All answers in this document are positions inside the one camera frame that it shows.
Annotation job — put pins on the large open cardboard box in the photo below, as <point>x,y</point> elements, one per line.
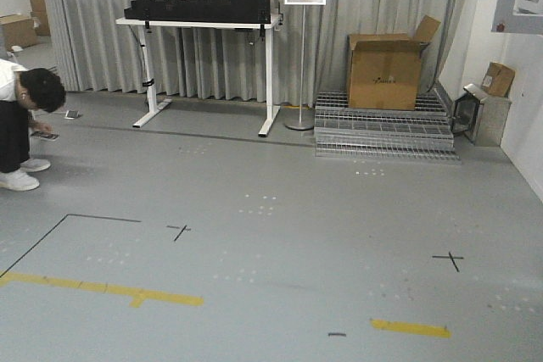
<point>384,69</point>

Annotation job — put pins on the metal grating steps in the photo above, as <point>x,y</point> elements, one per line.
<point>419,135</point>

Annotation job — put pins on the white standing desk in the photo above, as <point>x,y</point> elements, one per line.
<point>144,27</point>

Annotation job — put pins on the smartphone on floor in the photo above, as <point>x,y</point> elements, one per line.
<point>72,114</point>

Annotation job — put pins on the steel bin with lid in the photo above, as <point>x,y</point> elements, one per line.
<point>480,116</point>

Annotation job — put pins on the smartphone in hand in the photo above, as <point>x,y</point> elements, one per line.
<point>44,136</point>

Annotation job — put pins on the small cardboard box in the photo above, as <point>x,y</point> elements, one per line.
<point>498,80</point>

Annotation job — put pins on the grey curtain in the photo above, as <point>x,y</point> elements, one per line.
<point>94,53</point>

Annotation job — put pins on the crouching person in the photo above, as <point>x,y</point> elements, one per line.
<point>22,92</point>

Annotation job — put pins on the stacked cardboard boxes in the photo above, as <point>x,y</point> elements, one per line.
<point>22,22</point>

